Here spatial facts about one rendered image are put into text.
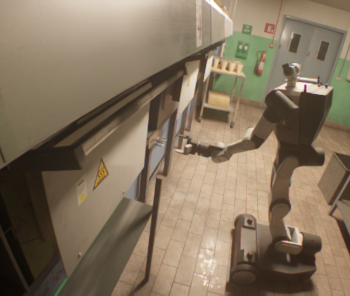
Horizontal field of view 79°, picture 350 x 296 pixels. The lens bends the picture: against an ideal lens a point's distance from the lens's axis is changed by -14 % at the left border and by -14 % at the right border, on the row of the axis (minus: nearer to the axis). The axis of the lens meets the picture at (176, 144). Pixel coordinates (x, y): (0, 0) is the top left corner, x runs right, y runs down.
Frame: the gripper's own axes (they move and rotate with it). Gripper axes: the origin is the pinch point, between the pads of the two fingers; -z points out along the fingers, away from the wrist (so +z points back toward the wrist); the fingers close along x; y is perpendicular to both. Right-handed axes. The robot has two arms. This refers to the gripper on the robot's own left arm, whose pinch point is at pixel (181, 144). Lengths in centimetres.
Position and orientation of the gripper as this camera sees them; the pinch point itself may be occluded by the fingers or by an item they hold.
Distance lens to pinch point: 151.7
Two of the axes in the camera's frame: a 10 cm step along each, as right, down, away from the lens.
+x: 1.5, -8.7, -4.8
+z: 9.6, 2.4, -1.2
